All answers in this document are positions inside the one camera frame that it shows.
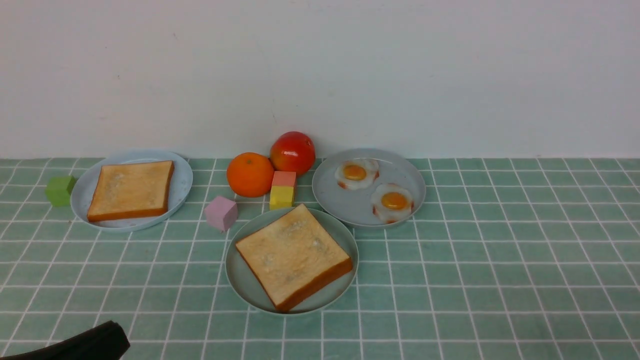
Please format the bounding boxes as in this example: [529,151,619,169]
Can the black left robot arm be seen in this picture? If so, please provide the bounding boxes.
[2,320,131,360]

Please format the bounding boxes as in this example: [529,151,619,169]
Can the back fried egg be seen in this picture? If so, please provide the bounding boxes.
[334,158,380,191]

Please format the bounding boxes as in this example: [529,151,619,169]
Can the fried egg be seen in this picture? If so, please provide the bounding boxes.
[370,183,415,224]
[334,158,380,191]

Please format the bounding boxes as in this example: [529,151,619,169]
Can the pink and yellow block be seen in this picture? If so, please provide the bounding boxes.
[269,170,297,211]

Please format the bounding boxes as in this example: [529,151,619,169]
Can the red tomato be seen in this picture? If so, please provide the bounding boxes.
[270,131,316,177]

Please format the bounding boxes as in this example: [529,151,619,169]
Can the grey egg plate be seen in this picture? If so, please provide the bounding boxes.
[311,148,426,229]

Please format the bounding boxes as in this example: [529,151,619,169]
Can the orange fruit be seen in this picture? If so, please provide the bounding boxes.
[226,152,275,198]

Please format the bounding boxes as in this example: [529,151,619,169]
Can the right fried egg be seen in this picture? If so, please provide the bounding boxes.
[370,183,415,224]

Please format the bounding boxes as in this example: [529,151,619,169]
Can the pink cube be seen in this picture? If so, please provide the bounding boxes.
[203,195,239,232]

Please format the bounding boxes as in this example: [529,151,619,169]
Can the green round plate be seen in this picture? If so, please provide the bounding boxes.
[225,207,359,315]

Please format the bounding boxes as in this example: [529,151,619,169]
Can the light blue bread plate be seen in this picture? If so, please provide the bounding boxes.
[70,149,194,233]

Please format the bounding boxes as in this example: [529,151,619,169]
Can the green cube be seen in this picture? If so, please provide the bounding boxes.
[45,175,77,207]

